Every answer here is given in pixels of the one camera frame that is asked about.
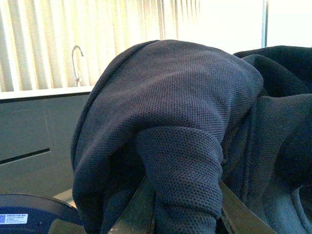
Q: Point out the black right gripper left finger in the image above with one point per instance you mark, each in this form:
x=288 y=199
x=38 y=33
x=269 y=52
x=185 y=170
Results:
x=138 y=217

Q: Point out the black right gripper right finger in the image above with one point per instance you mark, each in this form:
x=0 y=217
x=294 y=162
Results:
x=236 y=218

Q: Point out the dark navy knit garment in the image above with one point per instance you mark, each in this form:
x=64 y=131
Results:
x=187 y=117

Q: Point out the dark grey cabinet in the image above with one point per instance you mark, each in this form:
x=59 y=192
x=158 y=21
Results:
x=35 y=138

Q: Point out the chrome gooseneck faucet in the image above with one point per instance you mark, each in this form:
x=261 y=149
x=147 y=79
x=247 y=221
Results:
x=76 y=76

